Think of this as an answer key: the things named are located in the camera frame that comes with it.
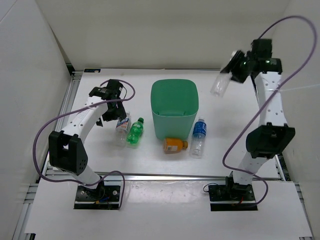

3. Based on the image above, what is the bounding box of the blue white label sticker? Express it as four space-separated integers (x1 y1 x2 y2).
83 68 101 73

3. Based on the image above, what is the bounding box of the blue label clear bottle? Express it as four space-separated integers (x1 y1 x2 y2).
189 116 207 159

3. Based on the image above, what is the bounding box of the clear unlabelled plastic bottle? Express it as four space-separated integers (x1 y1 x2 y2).
210 73 232 98

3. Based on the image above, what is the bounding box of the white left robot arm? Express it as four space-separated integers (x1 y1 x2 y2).
48 79 127 200

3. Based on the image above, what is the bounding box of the white orange label clear bottle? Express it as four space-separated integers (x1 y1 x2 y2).
115 112 132 147

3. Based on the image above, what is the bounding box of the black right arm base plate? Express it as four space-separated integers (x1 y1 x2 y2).
202 183 258 212

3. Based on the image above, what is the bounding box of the orange juice bottle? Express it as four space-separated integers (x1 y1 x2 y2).
163 137 189 154

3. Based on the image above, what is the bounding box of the green plastic bin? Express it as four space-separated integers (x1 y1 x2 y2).
150 79 199 140

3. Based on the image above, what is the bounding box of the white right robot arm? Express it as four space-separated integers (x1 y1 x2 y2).
220 38 296 200

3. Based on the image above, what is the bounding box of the green soda bottle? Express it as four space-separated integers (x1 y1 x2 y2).
126 117 144 148

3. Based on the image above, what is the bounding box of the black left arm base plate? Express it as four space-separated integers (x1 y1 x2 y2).
73 181 123 210

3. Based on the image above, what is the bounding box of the aluminium table edge rail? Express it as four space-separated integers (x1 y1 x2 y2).
41 172 283 182

